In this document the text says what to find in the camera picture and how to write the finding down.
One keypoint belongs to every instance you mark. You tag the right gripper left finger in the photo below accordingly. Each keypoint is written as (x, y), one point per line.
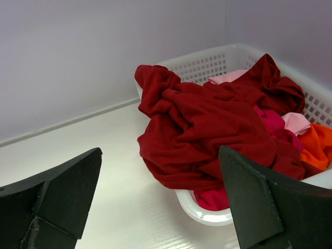
(50, 209)

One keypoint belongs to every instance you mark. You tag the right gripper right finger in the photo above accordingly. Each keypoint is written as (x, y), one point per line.
(272, 210)

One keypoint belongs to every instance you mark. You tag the magenta garment in basket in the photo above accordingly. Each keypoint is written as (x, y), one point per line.
(216, 199)

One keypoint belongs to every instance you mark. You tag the small orange garment in basket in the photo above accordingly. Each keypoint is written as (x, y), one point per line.
(317, 146)

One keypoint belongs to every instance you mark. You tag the pink garment in basket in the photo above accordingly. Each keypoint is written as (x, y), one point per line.
(295, 122)

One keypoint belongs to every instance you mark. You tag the dark red t shirt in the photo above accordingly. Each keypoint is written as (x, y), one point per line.
(188, 123)

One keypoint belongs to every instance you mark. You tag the white plastic basket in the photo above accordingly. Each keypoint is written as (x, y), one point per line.
(198, 67)

